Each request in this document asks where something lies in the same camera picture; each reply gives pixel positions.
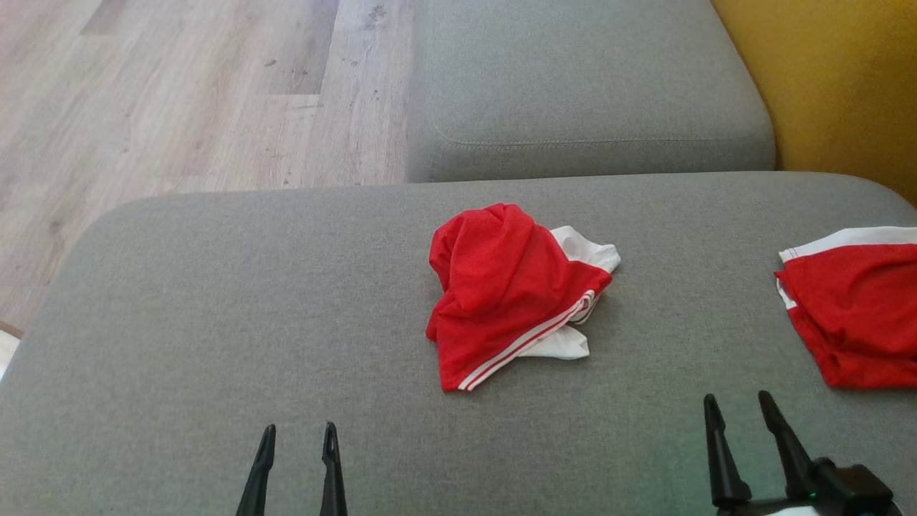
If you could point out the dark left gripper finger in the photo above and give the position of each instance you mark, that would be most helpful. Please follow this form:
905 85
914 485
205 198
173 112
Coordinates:
258 480
333 480

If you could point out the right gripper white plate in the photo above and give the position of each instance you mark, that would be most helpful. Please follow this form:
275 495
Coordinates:
774 507

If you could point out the red shorts with number 23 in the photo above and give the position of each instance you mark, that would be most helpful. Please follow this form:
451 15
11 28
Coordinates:
860 315

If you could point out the red white striped jersey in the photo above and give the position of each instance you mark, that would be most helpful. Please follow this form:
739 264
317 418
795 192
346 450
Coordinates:
501 294

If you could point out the large grey sofa seat cushion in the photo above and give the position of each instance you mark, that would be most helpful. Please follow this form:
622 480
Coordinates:
286 322

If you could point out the small grey sofa cushion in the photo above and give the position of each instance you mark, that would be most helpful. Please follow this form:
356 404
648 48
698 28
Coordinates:
573 86

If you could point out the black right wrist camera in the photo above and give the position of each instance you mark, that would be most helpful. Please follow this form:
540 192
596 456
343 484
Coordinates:
860 494

